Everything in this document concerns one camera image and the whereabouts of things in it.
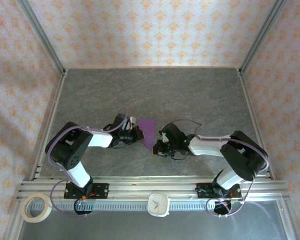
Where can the purple cloth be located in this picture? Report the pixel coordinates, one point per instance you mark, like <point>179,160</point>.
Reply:
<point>148,132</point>

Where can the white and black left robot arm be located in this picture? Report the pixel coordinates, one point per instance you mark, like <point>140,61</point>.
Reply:
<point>100,140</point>

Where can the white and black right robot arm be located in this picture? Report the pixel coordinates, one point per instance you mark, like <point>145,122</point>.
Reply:
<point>205,147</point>

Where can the white square clock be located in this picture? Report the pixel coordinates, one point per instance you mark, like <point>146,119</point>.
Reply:
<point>165,212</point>

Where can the black base electronics box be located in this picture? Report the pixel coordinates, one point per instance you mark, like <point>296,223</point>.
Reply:
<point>84,212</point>
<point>221,210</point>

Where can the beige masking tape roll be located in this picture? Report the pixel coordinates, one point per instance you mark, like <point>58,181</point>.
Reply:
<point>35,219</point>

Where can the aluminium mounting rail beam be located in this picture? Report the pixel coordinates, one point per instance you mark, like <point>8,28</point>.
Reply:
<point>152,186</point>

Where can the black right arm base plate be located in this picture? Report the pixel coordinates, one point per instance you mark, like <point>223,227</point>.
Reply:
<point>202,192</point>

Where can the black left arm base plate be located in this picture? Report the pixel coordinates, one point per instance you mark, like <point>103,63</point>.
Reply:
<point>102,191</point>

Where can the aluminium side rail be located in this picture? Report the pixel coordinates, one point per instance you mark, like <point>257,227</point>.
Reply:
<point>255,125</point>
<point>49,127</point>

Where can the aluminium corner post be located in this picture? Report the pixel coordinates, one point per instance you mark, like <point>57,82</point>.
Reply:
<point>262,35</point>
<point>40,32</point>

